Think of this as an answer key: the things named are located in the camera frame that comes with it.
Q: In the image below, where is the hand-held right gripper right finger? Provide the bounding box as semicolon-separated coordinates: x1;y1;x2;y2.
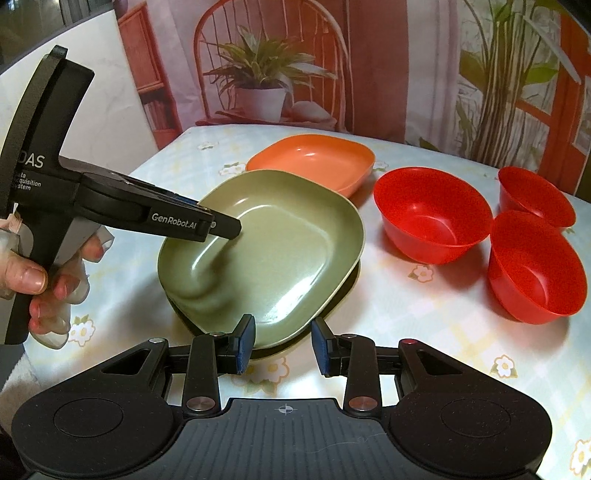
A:
311;318;502;415

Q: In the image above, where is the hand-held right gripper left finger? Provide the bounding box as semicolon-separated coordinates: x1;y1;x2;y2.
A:
99;314;256;418

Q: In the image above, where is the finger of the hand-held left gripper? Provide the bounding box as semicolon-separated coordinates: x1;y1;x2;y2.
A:
137;198;243;244
171;191;214;214

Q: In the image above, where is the dark plate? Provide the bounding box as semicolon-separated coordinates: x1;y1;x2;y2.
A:
164;261;363;361

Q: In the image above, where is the green plate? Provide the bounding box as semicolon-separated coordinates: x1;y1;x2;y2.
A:
157;169;366;350

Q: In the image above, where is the orange plate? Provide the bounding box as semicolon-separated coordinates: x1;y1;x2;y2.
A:
246;134;376;197

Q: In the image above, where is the person's left hand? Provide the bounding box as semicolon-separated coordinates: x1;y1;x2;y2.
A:
0;217;115;348

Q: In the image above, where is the floral checked tablecloth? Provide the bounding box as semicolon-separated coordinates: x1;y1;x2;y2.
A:
0;124;591;469

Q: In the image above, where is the dark glass panel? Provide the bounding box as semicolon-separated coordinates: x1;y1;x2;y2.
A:
0;0;116;70

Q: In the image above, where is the printed backdrop cloth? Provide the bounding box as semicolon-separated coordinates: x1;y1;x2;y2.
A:
113;0;591;204

